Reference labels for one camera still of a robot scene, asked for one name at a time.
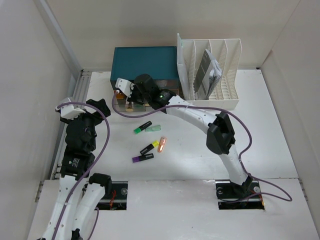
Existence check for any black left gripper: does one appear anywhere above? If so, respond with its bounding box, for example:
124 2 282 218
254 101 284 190
62 98 110 151

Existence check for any clear paper clip jar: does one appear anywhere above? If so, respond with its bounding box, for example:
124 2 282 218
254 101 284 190
157 79 168 88

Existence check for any green cap black highlighter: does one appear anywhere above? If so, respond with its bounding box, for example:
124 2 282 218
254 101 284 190
133 121 152 134

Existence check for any yellow cap black highlighter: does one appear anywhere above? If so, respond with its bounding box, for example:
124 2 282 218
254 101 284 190
140 140 159 155

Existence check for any grey booklet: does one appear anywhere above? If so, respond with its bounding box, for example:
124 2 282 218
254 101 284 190
193 49 223 101

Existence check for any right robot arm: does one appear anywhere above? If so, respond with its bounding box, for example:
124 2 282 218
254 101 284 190
117 74 253 197

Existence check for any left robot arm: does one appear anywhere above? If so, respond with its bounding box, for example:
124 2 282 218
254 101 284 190
41 98 112 240

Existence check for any teal drawer organizer cabinet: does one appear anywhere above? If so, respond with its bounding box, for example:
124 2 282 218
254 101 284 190
109 45 180 109

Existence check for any purple cap black highlighter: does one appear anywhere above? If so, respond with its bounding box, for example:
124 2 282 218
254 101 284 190
132 153 154 163

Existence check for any white file rack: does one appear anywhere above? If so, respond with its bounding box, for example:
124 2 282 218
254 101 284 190
186 38 242 110

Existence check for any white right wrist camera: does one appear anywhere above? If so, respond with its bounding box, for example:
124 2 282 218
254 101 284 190
115 77 135 98

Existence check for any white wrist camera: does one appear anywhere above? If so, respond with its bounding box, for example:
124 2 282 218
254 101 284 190
115 77 135 98
55 104 85 120

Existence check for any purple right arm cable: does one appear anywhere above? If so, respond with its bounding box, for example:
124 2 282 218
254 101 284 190
111 89 293 203

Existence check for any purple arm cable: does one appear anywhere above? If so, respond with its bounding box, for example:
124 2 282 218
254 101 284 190
48 101 112 240
111 89 293 203

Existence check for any aluminium frame rail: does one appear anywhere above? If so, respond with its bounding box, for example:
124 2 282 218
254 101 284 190
34 0 92 203

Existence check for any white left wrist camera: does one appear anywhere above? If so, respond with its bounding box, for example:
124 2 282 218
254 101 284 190
55 104 85 120

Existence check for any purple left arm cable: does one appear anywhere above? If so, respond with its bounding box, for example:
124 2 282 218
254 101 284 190
48 101 112 240

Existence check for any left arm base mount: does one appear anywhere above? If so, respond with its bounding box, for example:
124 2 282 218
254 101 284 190
79 181 129 211

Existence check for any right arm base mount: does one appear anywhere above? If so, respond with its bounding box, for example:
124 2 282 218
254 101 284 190
215 180 265 210

